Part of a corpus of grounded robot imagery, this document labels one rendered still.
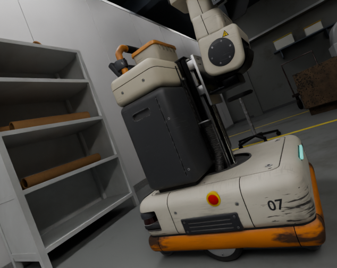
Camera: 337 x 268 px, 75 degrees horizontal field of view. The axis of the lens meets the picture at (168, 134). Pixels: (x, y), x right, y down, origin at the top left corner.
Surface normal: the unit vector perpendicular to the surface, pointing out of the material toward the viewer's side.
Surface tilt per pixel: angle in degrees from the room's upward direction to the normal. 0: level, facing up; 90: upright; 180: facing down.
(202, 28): 90
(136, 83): 90
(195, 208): 90
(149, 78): 90
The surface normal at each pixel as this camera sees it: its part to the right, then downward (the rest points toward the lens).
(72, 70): -0.50, 0.19
